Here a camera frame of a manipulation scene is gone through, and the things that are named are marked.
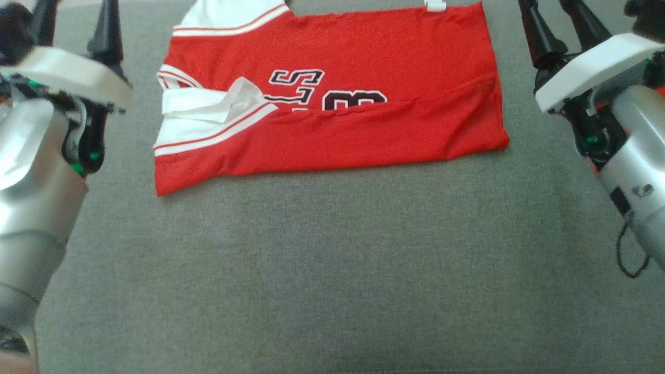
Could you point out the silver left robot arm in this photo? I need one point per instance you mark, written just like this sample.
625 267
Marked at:
36 208

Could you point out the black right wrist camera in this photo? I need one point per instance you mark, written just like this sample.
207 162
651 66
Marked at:
647 18

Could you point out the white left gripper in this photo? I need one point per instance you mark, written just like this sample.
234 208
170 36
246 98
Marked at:
67 72

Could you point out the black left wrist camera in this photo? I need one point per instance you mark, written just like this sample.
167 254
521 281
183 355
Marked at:
15 31

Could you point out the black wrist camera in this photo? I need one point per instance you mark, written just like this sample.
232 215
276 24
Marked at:
15 31
647 18

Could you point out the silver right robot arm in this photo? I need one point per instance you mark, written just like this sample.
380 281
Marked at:
634 166

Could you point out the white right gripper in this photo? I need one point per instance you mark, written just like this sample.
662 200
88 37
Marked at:
597 67

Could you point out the red and white jersey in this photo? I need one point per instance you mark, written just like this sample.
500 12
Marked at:
363 135

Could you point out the grey sofa seat cushion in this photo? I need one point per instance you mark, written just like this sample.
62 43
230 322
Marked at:
332 270

